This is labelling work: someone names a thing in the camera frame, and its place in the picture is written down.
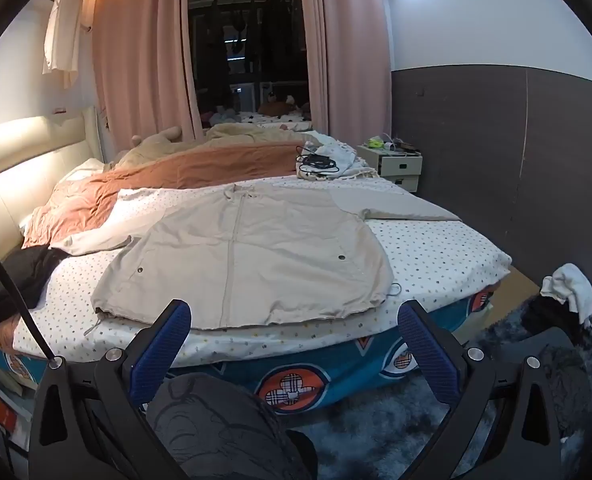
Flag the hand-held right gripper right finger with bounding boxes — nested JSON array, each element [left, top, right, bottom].
[[397, 300, 562, 480]]

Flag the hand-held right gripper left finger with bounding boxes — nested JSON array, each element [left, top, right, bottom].
[[28, 299, 193, 480]]

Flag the beige zip jacket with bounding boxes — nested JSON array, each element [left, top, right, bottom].
[[51, 182, 463, 331]]

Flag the teal flower print mattress cover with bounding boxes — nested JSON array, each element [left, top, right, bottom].
[[0, 280, 497, 413]]

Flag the person's leg in dark pants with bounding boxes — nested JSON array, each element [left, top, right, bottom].
[[146, 372, 319, 480]]

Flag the grey shaggy rug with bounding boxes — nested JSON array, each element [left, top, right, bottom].
[[276, 290, 592, 480]]

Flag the bed with dotted sheet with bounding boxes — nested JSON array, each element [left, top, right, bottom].
[[13, 175, 512, 366]]

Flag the dark object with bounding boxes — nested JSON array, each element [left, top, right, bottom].
[[518, 292, 592, 361]]

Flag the black garment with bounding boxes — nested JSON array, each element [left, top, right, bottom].
[[0, 246, 69, 328]]

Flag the white crumpled cloth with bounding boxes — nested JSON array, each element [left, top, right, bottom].
[[541, 262, 592, 325]]

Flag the orange blanket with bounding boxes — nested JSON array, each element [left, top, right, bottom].
[[0, 142, 322, 343]]

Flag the white nightstand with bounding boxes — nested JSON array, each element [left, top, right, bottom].
[[357, 142, 423, 193]]

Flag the white pillow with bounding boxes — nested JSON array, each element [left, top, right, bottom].
[[58, 157, 104, 183]]

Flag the cream plush toy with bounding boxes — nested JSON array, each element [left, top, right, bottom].
[[131, 127, 183, 150]]

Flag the white frilled cloth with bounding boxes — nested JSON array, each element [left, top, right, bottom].
[[296, 135, 379, 181]]

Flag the cream padded headboard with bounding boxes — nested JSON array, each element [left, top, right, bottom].
[[0, 107, 112, 291]]

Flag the brown plush toy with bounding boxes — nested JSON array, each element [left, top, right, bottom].
[[258, 92, 297, 116]]

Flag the pink curtain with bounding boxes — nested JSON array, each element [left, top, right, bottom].
[[92, 0, 204, 143], [297, 0, 393, 136]]

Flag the white hanging garment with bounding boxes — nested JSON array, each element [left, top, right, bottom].
[[43, 0, 84, 88]]

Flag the black strap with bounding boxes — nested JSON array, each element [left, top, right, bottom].
[[0, 232, 59, 366]]

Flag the black charger cables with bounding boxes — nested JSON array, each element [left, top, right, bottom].
[[296, 145, 339, 177]]

